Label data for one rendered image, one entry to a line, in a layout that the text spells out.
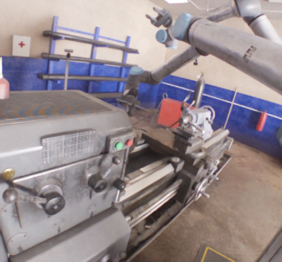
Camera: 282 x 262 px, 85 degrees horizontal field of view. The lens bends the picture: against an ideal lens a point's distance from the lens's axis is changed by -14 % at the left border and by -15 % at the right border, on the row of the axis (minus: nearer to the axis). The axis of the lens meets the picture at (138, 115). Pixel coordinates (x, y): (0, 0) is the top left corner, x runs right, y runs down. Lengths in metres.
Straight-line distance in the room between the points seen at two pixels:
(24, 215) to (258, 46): 0.84
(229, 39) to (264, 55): 0.13
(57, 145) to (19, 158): 0.12
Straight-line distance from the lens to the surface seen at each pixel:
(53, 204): 0.61
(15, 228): 0.73
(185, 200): 1.59
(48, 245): 0.86
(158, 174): 1.29
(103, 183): 0.68
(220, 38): 0.60
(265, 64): 0.50
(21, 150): 0.55
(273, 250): 1.27
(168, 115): 4.42
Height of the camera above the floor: 1.55
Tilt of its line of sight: 17 degrees down
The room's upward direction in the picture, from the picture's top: 11 degrees clockwise
